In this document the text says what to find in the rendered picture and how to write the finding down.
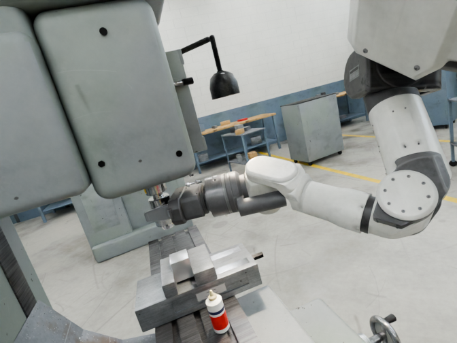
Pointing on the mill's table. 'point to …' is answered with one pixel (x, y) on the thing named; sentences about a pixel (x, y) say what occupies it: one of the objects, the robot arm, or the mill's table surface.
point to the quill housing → (117, 94)
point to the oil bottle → (217, 313)
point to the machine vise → (166, 296)
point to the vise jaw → (202, 265)
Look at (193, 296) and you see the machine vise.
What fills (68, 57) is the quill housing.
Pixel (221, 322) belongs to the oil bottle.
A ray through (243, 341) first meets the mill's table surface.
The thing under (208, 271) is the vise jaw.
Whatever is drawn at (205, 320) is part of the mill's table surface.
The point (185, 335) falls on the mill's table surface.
